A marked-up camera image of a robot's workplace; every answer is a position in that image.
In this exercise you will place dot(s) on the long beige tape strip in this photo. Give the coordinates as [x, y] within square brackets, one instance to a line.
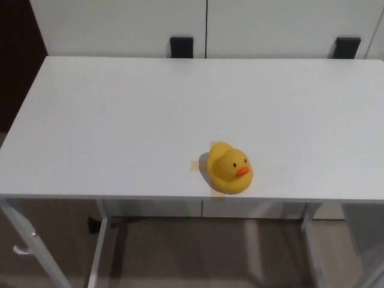
[218, 196]

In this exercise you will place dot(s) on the yellow rubber duck toy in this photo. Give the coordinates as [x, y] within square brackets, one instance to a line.
[228, 171]

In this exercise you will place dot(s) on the black bracket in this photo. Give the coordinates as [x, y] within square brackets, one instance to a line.
[347, 48]
[181, 47]

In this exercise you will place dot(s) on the white desk apron rail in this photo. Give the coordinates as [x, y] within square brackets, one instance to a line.
[156, 208]

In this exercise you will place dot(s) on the short beige tape strip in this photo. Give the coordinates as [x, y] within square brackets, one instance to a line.
[194, 166]

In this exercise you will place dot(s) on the white partition panel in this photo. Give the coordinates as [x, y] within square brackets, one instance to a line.
[276, 24]
[114, 24]

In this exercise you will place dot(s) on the white desk leg with hook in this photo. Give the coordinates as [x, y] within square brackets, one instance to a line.
[34, 244]

